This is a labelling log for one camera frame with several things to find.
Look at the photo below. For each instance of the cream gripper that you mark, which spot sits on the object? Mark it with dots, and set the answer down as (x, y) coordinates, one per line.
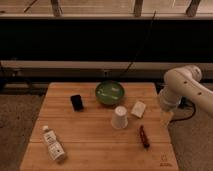
(166, 117)

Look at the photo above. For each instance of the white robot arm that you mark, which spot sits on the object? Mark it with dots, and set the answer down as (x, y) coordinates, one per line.
(183, 82)

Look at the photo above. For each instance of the small plastic bottle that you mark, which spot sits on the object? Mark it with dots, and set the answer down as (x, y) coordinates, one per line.
(54, 147)

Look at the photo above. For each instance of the black eraser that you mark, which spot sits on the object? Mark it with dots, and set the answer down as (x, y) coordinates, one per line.
(77, 102)

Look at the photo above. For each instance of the white rectangular block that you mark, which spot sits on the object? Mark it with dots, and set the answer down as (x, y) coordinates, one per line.
(138, 109)

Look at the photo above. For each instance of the dark red pen knife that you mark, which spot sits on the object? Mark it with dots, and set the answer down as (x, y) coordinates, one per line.
(143, 137)

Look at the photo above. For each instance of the green bowl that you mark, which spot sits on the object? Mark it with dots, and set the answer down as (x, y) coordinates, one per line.
(109, 92)

